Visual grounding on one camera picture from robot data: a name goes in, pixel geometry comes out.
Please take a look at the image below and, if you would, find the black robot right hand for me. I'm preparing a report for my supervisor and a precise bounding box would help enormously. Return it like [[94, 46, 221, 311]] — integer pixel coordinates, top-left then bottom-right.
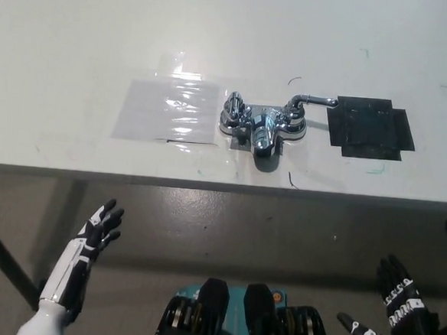
[[334, 251, 447, 335]]

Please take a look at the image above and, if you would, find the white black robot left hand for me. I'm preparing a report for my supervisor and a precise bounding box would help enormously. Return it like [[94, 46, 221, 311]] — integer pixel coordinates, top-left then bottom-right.
[[38, 194, 126, 319]]

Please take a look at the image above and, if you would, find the chrome faucet lever handle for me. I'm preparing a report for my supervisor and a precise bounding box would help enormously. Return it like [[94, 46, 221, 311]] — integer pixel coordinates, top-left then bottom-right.
[[285, 93, 340, 123], [221, 91, 246, 125]]

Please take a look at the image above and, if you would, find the robot left black torso block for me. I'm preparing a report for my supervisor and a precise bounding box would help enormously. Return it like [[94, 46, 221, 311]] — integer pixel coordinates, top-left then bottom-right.
[[152, 272, 233, 335]]

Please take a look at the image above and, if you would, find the robot black torso block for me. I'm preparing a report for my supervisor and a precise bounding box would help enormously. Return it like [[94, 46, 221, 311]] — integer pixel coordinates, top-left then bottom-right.
[[240, 281, 338, 335], [152, 272, 233, 335]]

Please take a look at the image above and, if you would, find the robot right black torso block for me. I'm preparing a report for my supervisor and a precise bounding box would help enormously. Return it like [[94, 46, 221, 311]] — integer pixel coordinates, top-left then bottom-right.
[[240, 281, 338, 335]]

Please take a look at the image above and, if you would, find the chrome faucet body with spout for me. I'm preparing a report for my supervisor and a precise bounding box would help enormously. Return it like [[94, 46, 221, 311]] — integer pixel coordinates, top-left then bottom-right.
[[215, 99, 310, 161]]

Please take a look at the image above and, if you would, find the black diagonal bar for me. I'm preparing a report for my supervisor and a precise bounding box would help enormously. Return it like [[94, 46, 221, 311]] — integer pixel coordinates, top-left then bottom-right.
[[0, 208, 49, 312]]

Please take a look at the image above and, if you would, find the grey taped plastic sheet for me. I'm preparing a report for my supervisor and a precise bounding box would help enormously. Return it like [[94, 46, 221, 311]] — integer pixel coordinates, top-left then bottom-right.
[[109, 76, 221, 148]]

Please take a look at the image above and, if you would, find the black tape patch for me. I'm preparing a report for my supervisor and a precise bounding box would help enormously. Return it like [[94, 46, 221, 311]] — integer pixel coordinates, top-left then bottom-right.
[[321, 93, 420, 163]]

